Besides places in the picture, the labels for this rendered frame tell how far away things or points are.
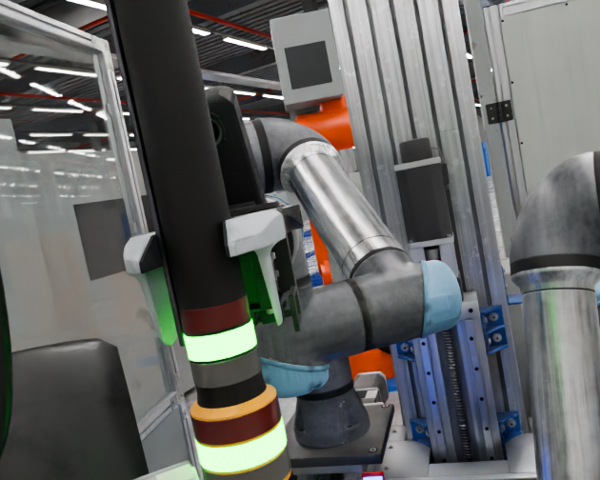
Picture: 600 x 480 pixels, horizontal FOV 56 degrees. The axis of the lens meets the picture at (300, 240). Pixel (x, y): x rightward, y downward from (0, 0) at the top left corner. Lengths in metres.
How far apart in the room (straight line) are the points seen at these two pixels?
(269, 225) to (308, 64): 4.05
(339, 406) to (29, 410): 0.79
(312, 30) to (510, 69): 2.48
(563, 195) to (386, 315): 0.24
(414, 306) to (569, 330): 0.17
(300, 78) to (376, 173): 3.11
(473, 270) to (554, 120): 0.99
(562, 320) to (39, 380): 0.50
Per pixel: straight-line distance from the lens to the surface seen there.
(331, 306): 0.54
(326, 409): 1.12
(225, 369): 0.27
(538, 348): 0.66
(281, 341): 0.53
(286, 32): 4.36
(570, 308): 0.66
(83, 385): 0.41
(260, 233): 0.26
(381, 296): 0.56
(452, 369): 1.18
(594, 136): 2.12
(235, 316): 0.27
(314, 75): 4.29
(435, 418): 1.20
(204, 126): 0.27
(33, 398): 0.40
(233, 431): 0.28
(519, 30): 2.12
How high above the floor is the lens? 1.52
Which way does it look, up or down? 5 degrees down
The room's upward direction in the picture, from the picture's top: 11 degrees counter-clockwise
